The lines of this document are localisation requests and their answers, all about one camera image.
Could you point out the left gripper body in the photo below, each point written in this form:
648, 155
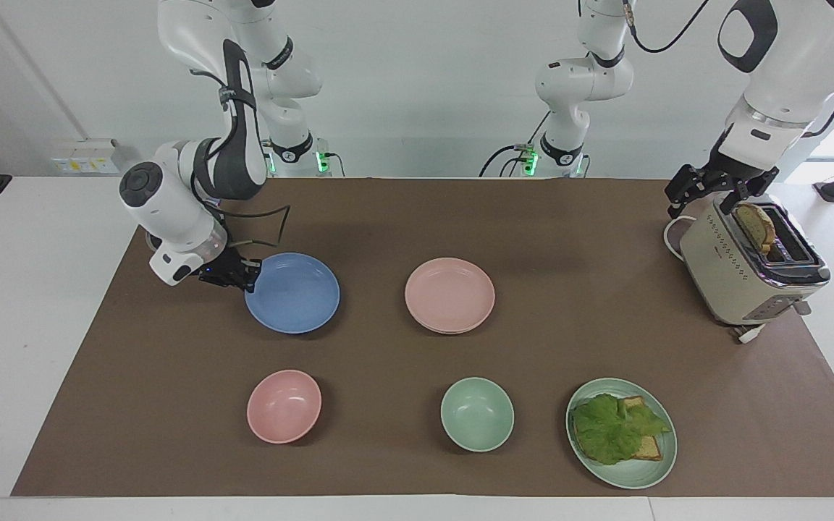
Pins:
719, 174

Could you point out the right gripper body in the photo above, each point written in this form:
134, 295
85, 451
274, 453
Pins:
225, 271

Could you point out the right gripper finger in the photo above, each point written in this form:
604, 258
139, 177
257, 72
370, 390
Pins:
248, 284
250, 265

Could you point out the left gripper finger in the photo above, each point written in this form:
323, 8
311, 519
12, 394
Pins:
688, 182
757, 184

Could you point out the blue plate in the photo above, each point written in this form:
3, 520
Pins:
294, 293

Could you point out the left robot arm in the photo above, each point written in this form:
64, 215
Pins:
786, 65

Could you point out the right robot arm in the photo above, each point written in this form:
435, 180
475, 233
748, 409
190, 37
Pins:
171, 210

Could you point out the bread slice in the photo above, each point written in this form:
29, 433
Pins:
757, 226

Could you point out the cream toaster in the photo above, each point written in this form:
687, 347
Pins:
732, 278

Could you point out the pink bowl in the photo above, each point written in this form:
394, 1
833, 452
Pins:
283, 407

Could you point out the pink plate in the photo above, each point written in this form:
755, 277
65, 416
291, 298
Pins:
449, 293

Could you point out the beige plate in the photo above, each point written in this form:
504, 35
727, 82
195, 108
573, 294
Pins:
453, 332

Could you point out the toast slice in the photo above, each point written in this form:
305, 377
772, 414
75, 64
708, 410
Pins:
634, 404
650, 449

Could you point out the green lettuce leaf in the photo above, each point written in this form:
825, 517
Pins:
605, 430

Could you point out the green bowl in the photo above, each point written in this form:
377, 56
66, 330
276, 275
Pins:
476, 414

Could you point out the green plate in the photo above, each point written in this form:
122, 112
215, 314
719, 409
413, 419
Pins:
634, 474

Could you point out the white wall socket box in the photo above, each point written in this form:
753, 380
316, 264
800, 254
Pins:
84, 158

